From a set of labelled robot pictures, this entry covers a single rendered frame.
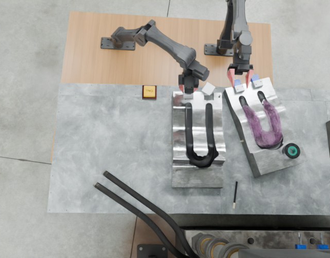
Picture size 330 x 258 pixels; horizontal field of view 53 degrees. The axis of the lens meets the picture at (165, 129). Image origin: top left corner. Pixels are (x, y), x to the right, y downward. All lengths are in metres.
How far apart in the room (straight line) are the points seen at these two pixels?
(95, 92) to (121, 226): 1.09
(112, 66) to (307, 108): 1.12
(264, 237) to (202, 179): 0.43
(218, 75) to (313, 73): 1.33
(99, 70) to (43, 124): 0.97
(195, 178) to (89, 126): 0.63
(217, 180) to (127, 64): 0.82
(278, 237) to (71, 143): 1.18
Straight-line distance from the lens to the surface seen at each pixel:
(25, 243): 2.70
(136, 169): 1.77
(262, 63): 2.06
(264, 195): 1.85
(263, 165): 1.75
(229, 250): 1.04
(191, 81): 1.59
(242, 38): 1.50
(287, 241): 1.90
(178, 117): 1.74
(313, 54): 3.21
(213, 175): 1.73
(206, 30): 2.08
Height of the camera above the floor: 2.55
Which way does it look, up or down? 75 degrees down
